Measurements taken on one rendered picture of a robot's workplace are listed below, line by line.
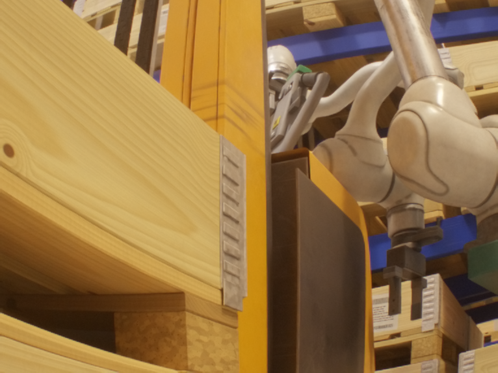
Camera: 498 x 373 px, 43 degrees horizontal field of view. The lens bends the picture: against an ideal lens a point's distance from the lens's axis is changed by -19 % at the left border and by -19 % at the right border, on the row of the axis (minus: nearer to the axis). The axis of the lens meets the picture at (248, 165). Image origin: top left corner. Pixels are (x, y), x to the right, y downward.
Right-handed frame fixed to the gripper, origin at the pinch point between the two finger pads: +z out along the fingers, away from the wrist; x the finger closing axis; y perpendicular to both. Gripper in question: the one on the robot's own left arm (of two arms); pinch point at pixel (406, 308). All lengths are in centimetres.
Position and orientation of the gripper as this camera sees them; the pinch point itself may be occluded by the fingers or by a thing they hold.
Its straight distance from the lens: 150.9
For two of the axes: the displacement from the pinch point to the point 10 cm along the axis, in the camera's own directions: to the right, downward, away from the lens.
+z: 0.1, 9.2, -3.9
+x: -5.9, -3.1, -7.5
